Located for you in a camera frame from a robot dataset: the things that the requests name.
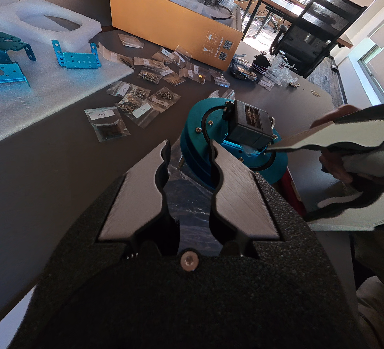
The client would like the white foam sheet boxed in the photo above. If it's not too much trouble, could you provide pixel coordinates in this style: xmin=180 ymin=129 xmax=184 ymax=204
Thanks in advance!
xmin=0 ymin=34 xmax=134 ymax=141

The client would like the black servo motor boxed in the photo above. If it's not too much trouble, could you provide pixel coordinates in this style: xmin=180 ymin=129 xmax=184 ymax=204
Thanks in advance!
xmin=223 ymin=100 xmax=278 ymax=149

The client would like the clear bag of small parts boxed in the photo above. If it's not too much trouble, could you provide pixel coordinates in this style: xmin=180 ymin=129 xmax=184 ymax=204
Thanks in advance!
xmin=258 ymin=53 xmax=300 ymax=90

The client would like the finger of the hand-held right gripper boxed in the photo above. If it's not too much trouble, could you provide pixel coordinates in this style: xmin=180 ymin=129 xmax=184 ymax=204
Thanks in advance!
xmin=303 ymin=190 xmax=384 ymax=232
xmin=264 ymin=104 xmax=384 ymax=154

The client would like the orange cardboard box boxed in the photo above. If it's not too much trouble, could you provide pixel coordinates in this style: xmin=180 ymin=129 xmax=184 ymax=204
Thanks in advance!
xmin=107 ymin=0 xmax=244 ymax=72

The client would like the teal round robot base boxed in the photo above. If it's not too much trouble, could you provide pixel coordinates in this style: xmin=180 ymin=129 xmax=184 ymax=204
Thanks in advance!
xmin=179 ymin=98 xmax=289 ymax=189

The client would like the white foam block with hole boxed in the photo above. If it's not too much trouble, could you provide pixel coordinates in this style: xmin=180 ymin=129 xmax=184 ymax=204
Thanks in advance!
xmin=0 ymin=0 xmax=102 ymax=53

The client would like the black office chair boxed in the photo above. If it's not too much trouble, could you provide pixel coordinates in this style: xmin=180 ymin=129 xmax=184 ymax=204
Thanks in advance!
xmin=270 ymin=0 xmax=368 ymax=79

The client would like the teal perforated metal bracket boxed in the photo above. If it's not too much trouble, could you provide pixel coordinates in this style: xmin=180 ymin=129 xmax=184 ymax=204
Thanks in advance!
xmin=0 ymin=31 xmax=36 ymax=62

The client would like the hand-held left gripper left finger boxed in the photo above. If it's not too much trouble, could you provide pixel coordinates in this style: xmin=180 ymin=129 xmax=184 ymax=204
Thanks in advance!
xmin=97 ymin=139 xmax=180 ymax=256

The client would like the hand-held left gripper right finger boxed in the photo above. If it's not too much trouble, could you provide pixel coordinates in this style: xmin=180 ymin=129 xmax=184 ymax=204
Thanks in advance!
xmin=208 ymin=139 xmax=281 ymax=257

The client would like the dark blue parts bag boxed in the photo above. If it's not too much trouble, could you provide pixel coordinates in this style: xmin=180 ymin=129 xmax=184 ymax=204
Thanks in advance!
xmin=229 ymin=57 xmax=259 ymax=82

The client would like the pile of small screw bags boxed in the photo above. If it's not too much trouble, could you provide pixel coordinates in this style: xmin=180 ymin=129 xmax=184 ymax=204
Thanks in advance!
xmin=84 ymin=33 xmax=231 ymax=142

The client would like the blue bracket with round hole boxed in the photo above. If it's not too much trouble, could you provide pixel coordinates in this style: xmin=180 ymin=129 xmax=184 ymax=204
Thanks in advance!
xmin=0 ymin=50 xmax=32 ymax=88

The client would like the black servo with coloured wires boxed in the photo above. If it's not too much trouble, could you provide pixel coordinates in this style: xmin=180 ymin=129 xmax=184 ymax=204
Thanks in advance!
xmin=252 ymin=50 xmax=272 ymax=76

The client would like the clear plastic bag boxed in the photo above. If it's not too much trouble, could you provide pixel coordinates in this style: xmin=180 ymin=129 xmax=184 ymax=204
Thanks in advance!
xmin=163 ymin=145 xmax=224 ymax=258

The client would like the person's right hand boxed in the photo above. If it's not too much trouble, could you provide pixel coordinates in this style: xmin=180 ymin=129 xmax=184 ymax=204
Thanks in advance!
xmin=310 ymin=104 xmax=362 ymax=184

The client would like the grey desk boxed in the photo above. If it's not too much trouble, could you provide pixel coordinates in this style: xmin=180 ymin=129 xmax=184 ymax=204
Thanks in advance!
xmin=0 ymin=0 xmax=335 ymax=319

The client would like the blue u-shaped metal bracket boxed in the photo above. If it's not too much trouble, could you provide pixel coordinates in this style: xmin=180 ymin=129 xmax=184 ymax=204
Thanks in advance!
xmin=52 ymin=40 xmax=102 ymax=69

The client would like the red pen screwdriver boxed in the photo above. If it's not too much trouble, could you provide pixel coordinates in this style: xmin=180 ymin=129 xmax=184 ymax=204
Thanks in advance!
xmin=271 ymin=165 xmax=307 ymax=217

